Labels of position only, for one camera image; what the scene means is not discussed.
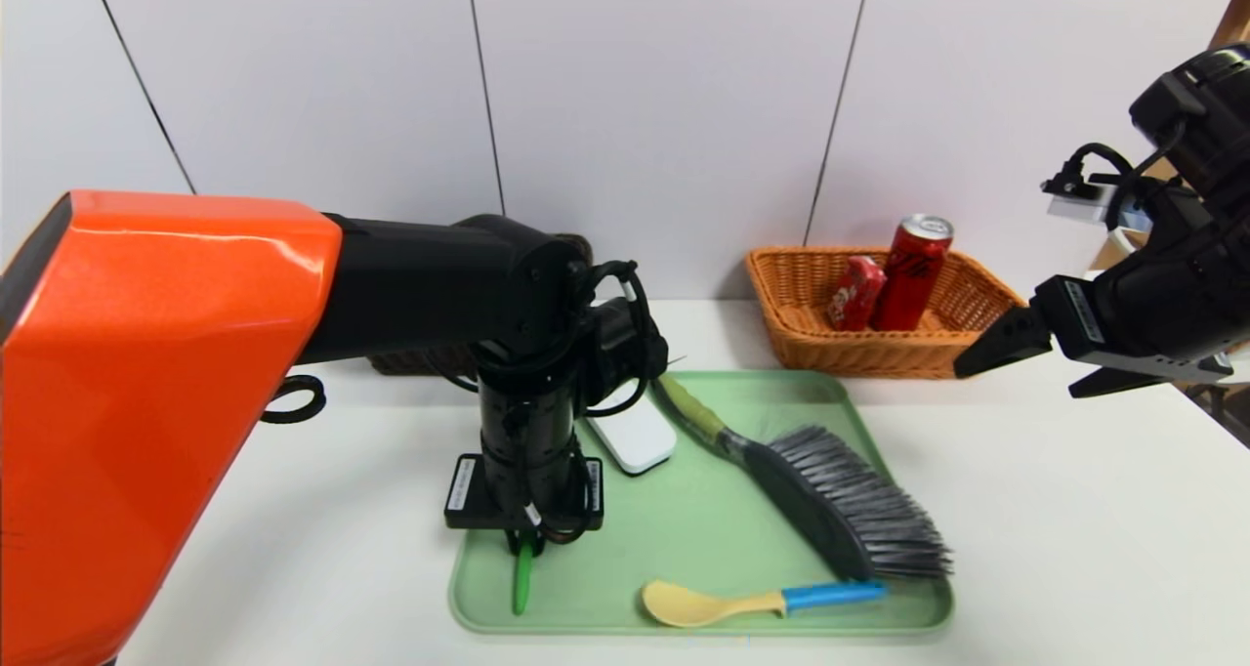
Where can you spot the light green plastic tray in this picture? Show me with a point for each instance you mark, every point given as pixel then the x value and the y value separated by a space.
pixel 703 520

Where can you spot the red soda can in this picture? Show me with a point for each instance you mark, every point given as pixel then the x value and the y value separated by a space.
pixel 910 275

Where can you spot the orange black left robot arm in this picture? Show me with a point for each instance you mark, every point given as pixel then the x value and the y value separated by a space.
pixel 146 402

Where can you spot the white rectangular case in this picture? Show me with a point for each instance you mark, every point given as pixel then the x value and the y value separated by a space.
pixel 640 441

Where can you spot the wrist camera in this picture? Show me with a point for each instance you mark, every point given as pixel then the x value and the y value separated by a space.
pixel 625 344
pixel 1079 205

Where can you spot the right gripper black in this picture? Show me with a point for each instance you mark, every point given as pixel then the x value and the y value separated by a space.
pixel 1072 323

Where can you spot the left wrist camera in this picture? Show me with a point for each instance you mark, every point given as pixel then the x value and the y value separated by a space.
pixel 625 344

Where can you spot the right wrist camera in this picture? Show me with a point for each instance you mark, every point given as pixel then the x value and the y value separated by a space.
pixel 1079 205

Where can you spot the grey bristle hand brush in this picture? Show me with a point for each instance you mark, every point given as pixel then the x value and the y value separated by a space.
pixel 830 500

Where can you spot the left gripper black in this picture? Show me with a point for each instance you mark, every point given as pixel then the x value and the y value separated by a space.
pixel 488 506

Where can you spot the dark brown wicker basket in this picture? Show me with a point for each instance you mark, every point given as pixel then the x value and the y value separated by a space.
pixel 420 361

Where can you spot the orange wicker basket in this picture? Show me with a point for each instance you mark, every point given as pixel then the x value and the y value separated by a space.
pixel 879 349

